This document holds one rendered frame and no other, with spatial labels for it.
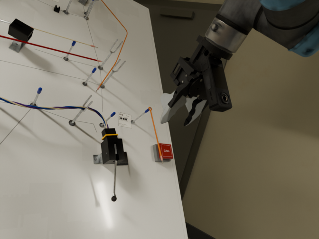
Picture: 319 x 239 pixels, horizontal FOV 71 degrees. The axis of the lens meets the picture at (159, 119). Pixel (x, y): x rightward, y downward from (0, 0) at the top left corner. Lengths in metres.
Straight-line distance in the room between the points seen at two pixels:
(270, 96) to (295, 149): 0.46
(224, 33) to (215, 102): 0.13
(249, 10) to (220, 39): 0.07
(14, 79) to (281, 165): 1.91
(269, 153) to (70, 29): 1.75
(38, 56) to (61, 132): 0.23
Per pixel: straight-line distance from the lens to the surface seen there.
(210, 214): 2.32
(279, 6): 0.33
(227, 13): 0.48
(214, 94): 0.46
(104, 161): 0.58
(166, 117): 0.52
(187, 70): 0.51
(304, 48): 0.44
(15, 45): 0.74
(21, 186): 0.58
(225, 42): 0.48
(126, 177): 0.67
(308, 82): 2.12
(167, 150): 0.74
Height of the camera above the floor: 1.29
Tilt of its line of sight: 8 degrees down
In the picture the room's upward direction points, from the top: 16 degrees clockwise
